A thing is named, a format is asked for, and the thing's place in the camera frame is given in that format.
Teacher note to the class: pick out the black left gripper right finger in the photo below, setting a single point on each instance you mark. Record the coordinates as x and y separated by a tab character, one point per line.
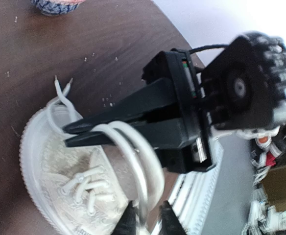
170	224

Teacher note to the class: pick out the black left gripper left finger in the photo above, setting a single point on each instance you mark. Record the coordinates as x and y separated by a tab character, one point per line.
127	224

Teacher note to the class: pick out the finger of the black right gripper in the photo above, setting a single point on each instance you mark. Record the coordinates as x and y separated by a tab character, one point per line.
157	95

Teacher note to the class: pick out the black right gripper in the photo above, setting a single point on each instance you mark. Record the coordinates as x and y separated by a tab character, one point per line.
243	88

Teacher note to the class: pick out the white canvas sneaker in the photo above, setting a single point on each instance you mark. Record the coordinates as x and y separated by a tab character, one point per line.
46	165

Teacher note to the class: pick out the red patterned bowl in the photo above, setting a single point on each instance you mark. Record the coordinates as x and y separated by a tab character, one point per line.
56	7

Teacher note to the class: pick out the aluminium front rail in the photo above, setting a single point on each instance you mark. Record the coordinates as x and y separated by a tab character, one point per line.
192	194

